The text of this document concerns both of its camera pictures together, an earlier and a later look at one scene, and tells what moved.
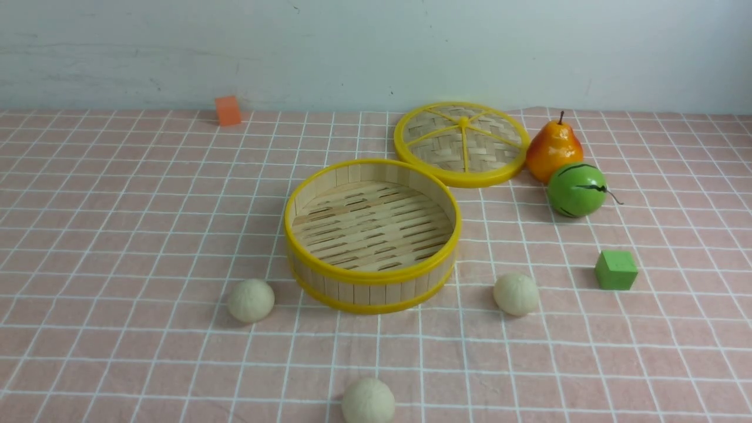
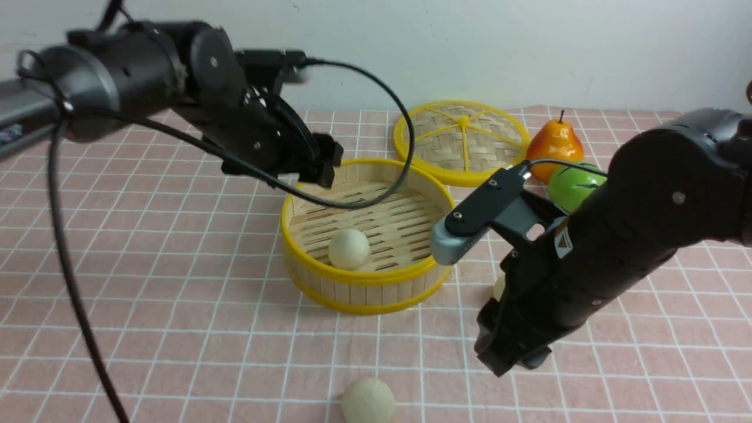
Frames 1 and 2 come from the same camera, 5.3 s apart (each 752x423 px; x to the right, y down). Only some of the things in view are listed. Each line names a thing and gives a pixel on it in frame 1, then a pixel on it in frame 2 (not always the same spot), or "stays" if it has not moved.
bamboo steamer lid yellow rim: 464,144 stays
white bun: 251,300 to 349,248
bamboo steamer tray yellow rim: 372,235 stays
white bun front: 368,400 stays
